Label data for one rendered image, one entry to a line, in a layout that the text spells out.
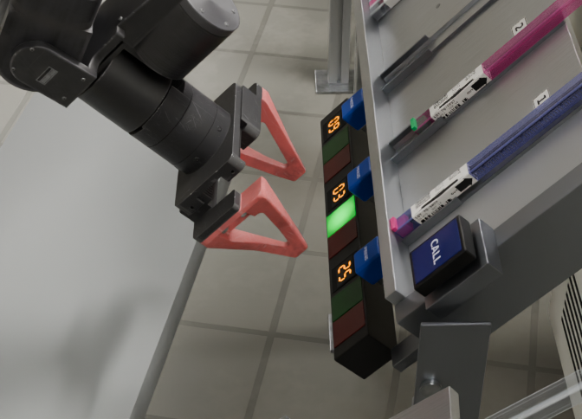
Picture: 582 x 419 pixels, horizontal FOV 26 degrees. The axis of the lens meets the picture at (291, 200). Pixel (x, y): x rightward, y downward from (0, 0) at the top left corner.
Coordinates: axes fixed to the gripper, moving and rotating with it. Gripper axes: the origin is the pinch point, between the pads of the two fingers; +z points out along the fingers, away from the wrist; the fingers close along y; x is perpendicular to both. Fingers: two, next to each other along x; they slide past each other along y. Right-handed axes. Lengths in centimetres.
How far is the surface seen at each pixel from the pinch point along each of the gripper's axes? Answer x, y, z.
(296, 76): 53, 136, 52
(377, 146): -3.6, 10.9, 6.7
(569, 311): 16, 50, 68
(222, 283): 62, 75, 43
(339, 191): 4.2, 14.7, 9.9
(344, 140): 3.0, 21.6, 9.8
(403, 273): -3.8, -4.9, 8.0
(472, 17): -14.7, 21.2, 8.6
